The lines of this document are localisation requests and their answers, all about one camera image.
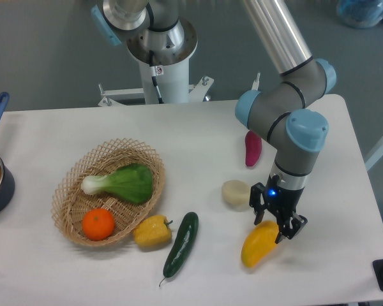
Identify black cable on pedestal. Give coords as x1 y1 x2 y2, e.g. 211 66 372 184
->
148 50 165 105

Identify blue plastic bag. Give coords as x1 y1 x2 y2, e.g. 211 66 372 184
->
336 0 383 29

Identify green bok choy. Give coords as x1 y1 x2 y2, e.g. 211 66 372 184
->
81 163 153 205

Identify woven wicker basket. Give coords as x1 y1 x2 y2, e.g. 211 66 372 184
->
52 138 165 247

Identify purple sweet potato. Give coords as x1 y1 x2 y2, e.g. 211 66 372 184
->
244 131 262 167

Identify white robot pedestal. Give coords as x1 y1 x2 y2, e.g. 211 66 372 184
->
126 18 197 105

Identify yellow bell pepper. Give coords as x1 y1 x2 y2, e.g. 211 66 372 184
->
133 215 172 247

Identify orange fruit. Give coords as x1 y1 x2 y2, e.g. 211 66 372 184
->
82 208 115 241

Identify yellow mango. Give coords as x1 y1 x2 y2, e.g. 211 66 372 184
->
241 220 279 268

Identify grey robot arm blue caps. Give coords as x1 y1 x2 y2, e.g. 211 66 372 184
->
91 1 336 242

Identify white base frame with bolts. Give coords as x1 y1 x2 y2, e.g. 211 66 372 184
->
97 72 262 108

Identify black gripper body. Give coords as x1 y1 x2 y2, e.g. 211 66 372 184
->
258 175 305 227

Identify beige round bun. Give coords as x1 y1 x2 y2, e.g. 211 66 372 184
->
222 180 250 207

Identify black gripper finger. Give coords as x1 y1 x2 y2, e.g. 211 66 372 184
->
274 214 308 244
249 182 270 226

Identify dark green cucumber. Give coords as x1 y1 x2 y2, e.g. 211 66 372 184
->
159 212 199 286

